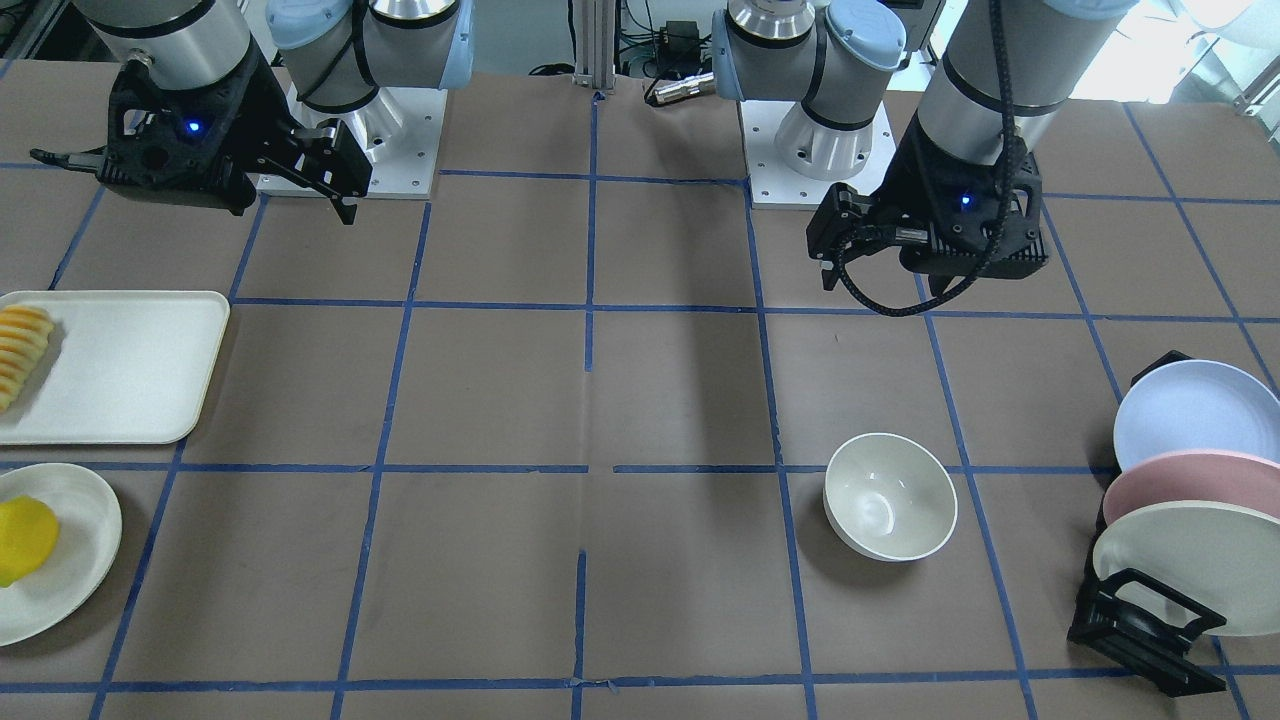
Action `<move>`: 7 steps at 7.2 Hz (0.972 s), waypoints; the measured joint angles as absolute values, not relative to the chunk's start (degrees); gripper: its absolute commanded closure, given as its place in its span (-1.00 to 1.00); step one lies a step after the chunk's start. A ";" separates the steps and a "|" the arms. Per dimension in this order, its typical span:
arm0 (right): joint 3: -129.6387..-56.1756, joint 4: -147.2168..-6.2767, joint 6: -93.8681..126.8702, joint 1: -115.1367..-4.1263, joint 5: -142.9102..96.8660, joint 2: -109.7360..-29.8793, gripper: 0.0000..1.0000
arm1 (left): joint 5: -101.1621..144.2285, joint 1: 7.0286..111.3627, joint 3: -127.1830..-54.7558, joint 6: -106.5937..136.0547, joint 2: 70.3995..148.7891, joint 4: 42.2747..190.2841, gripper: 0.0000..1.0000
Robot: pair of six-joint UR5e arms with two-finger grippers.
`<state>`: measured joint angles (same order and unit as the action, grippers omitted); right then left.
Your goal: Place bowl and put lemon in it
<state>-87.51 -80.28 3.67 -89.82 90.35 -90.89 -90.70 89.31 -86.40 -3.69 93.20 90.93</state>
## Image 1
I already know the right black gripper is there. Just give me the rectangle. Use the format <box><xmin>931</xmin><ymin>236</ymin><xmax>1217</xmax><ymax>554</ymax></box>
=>
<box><xmin>29</xmin><ymin>47</ymin><xmax>372</xmax><ymax>225</ymax></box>

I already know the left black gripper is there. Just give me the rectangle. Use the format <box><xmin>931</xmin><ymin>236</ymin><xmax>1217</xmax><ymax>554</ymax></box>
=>
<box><xmin>806</xmin><ymin>120</ymin><xmax>1051</xmax><ymax>299</ymax></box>

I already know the white bowl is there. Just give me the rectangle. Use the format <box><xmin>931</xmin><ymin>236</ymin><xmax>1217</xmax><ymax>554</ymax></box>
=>
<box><xmin>820</xmin><ymin>432</ymin><xmax>959</xmax><ymax>562</ymax></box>

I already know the yellow lemon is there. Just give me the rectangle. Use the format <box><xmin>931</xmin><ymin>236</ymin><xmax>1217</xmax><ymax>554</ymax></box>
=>
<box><xmin>1</xmin><ymin>495</ymin><xmax>60</xmax><ymax>588</ymax></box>

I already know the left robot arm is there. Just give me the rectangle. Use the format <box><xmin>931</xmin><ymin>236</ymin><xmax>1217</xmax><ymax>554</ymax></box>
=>
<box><xmin>710</xmin><ymin>1</ymin><xmax>1132</xmax><ymax>316</ymax></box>

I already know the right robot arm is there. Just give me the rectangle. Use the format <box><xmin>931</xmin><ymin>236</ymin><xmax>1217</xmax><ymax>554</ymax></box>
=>
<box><xmin>31</xmin><ymin>1</ymin><xmax>474</xmax><ymax>224</ymax></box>

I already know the white rectangular tray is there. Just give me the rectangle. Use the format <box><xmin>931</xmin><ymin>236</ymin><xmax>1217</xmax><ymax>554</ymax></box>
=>
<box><xmin>1</xmin><ymin>290</ymin><xmax>230</xmax><ymax>446</ymax></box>

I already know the sliced bread loaf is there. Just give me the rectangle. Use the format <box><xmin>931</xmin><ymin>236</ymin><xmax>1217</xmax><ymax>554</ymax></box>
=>
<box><xmin>1</xmin><ymin>304</ymin><xmax>55</xmax><ymax>413</ymax></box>

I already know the silver cylindrical connector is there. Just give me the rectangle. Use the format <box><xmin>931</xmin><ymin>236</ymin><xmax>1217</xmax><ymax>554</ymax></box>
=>
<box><xmin>644</xmin><ymin>72</ymin><xmax>716</xmax><ymax>108</ymax></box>

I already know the blue plate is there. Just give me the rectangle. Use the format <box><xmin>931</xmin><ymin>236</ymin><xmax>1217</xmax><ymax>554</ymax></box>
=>
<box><xmin>1112</xmin><ymin>359</ymin><xmax>1279</xmax><ymax>470</ymax></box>

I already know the pink plate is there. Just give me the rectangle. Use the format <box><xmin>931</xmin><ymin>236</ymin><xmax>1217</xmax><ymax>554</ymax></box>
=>
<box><xmin>1102</xmin><ymin>448</ymin><xmax>1279</xmax><ymax>523</ymax></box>

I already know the white round plate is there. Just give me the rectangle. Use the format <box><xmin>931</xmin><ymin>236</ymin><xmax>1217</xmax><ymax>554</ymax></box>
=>
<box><xmin>1</xmin><ymin>462</ymin><xmax>122</xmax><ymax>646</ymax></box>

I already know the cream plate in rack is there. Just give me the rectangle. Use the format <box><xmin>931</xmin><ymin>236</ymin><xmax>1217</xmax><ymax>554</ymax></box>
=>
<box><xmin>1091</xmin><ymin>501</ymin><xmax>1279</xmax><ymax>637</ymax></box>

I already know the black dish rack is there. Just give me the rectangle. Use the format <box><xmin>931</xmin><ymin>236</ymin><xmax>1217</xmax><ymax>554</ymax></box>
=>
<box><xmin>1066</xmin><ymin>350</ymin><xmax>1229</xmax><ymax>698</ymax></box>

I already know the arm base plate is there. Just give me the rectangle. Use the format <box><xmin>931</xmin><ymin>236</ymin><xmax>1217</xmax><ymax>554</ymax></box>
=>
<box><xmin>259</xmin><ymin>82</ymin><xmax>449</xmax><ymax>200</ymax></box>
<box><xmin>739</xmin><ymin>100</ymin><xmax>896</xmax><ymax>210</ymax></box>

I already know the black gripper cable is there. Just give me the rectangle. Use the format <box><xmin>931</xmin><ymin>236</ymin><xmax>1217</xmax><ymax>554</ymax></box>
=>
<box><xmin>838</xmin><ymin>0</ymin><xmax>1033</xmax><ymax>319</ymax></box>

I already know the aluminium frame post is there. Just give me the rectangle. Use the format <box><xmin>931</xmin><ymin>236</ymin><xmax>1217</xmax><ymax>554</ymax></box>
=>
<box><xmin>570</xmin><ymin>0</ymin><xmax>620</xmax><ymax>96</ymax></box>

